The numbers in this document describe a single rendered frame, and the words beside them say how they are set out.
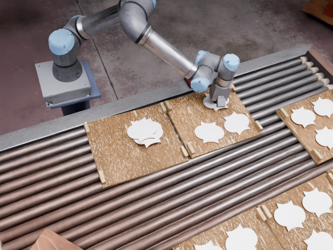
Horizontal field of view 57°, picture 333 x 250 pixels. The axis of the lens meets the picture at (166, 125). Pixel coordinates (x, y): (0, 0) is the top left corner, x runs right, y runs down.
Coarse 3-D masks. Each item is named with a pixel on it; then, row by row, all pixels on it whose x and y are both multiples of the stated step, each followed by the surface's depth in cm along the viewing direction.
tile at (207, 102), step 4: (208, 96) 163; (204, 100) 161; (208, 100) 161; (228, 100) 163; (204, 104) 160; (208, 104) 160; (212, 104) 160; (216, 104) 160; (208, 108) 159; (212, 108) 159; (216, 108) 159; (220, 108) 159; (224, 108) 160
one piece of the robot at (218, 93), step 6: (216, 78) 147; (216, 84) 149; (210, 90) 158; (216, 90) 150; (222, 90) 150; (228, 90) 151; (210, 96) 158; (216, 96) 154; (222, 96) 153; (216, 102) 155; (222, 102) 153
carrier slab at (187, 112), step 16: (192, 96) 164; (176, 112) 157; (192, 112) 158; (208, 112) 159; (224, 112) 160; (240, 112) 161; (176, 128) 151; (192, 128) 152; (256, 128) 156; (192, 144) 147; (208, 144) 148; (224, 144) 149
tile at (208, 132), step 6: (198, 126) 152; (204, 126) 153; (210, 126) 153; (216, 126) 153; (198, 132) 150; (204, 132) 151; (210, 132) 151; (216, 132) 151; (222, 132) 152; (204, 138) 149; (210, 138) 149; (216, 138) 150
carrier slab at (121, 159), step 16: (128, 112) 154; (144, 112) 155; (160, 112) 156; (96, 128) 146; (112, 128) 147; (96, 144) 142; (112, 144) 143; (128, 144) 143; (160, 144) 145; (176, 144) 146; (96, 160) 137; (112, 160) 138; (128, 160) 139; (144, 160) 140; (160, 160) 141; (176, 160) 142; (112, 176) 134; (128, 176) 135
